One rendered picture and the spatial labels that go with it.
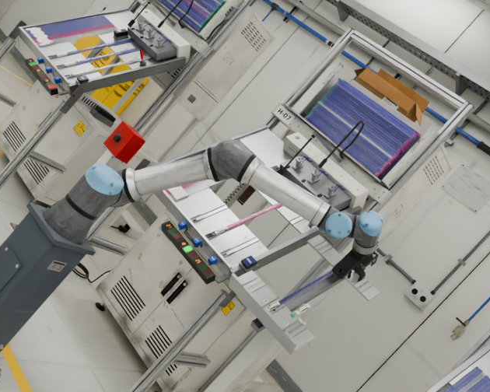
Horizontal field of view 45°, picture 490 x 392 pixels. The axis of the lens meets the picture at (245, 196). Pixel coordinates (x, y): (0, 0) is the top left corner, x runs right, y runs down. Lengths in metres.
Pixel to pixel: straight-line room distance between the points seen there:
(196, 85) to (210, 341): 1.67
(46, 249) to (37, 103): 2.13
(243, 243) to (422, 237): 1.96
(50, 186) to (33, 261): 1.70
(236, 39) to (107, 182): 2.02
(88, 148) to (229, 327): 1.45
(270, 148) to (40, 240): 1.37
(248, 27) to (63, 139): 1.29
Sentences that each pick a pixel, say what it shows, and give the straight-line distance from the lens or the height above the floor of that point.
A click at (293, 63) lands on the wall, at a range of 5.01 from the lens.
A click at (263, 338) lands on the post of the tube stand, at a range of 2.29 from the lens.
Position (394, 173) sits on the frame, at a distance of 2.63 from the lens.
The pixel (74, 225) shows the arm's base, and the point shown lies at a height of 0.60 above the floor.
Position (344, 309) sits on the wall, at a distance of 4.15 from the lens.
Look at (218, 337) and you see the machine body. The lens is 2.61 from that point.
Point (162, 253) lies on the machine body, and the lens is 2.85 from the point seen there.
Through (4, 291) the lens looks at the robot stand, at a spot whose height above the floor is 0.32.
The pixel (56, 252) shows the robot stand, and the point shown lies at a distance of 1.86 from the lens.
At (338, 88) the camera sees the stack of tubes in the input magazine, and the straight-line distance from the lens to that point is 2.90.
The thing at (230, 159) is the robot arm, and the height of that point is 1.07.
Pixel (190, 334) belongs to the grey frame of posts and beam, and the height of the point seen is 0.43.
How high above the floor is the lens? 1.16
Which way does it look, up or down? 5 degrees down
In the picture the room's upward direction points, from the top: 42 degrees clockwise
